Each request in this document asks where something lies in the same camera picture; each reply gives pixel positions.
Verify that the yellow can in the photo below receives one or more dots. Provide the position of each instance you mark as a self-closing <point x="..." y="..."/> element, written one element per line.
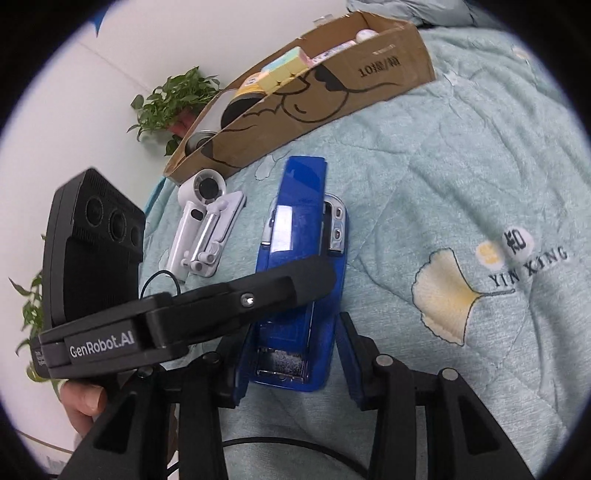
<point x="238" y="110"/>

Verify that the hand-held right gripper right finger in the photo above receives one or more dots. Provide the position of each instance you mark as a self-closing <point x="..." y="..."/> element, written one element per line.
<point x="353" y="364"/>

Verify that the leafy green plant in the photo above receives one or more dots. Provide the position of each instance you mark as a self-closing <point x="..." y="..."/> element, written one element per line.
<point x="34" y="314"/>

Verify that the cardboard box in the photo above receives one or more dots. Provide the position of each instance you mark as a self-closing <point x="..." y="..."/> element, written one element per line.
<point x="360" y="74"/>

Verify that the potted green plant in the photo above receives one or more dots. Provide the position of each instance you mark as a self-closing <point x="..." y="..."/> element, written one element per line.
<point x="175" y="99"/>

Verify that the person's left hand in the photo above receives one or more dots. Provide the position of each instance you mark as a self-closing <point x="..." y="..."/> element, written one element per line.
<point x="83" y="404"/>

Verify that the pink card packet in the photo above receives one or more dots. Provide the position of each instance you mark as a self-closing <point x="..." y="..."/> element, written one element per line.
<point x="332" y="50"/>

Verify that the silver can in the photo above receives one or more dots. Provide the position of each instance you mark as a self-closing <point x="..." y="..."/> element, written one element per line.
<point x="199" y="141"/>

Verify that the white handheld fan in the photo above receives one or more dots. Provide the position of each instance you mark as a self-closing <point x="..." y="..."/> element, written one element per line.
<point x="203" y="221"/>

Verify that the blue stapler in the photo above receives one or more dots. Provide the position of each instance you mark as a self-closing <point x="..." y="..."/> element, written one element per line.
<point x="295" y="221"/>

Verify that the light blue quilt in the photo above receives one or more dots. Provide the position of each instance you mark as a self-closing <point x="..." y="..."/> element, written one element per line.
<point x="415" y="11"/>

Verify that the pastel puzzle cube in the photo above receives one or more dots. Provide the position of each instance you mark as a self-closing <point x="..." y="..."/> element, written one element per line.
<point x="281" y="69"/>

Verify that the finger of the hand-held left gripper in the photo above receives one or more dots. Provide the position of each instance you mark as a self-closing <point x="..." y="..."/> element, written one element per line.
<point x="277" y="286"/>

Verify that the light green bedspread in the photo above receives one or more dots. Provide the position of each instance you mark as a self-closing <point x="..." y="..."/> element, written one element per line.
<point x="461" y="184"/>

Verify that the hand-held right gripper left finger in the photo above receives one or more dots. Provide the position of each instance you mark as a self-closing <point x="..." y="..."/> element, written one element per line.
<point x="236" y="369"/>

